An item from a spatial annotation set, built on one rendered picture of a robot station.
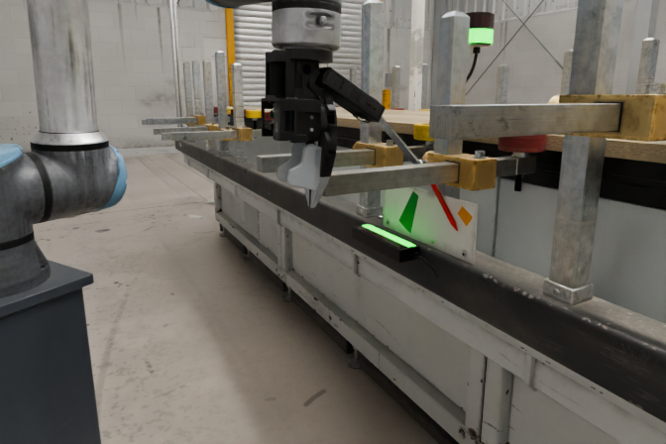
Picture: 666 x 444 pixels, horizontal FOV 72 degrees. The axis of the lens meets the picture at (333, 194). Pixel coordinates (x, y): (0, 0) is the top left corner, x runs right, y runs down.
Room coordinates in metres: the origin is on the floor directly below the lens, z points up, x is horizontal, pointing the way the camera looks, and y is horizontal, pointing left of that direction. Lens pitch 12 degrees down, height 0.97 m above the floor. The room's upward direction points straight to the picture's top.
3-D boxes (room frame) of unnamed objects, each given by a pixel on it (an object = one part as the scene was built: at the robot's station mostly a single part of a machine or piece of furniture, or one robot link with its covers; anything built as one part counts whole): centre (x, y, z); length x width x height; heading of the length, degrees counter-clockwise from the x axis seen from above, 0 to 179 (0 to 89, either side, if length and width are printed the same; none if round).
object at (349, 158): (0.96, -0.05, 0.84); 0.43 x 0.03 x 0.04; 118
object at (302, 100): (0.63, 0.04, 0.97); 0.09 x 0.08 x 0.12; 118
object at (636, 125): (0.56, -0.33, 0.95); 0.13 x 0.06 x 0.05; 28
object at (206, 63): (2.35, 0.62, 0.91); 0.03 x 0.03 x 0.48; 28
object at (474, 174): (0.79, -0.22, 0.85); 0.13 x 0.06 x 0.05; 28
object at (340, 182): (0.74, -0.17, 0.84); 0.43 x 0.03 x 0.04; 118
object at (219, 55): (2.13, 0.51, 0.93); 0.03 x 0.03 x 0.48; 28
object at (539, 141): (0.83, -0.34, 0.85); 0.08 x 0.08 x 0.11
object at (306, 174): (0.61, 0.04, 0.86); 0.06 x 0.03 x 0.09; 118
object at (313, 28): (0.63, 0.03, 1.05); 0.10 x 0.09 x 0.05; 28
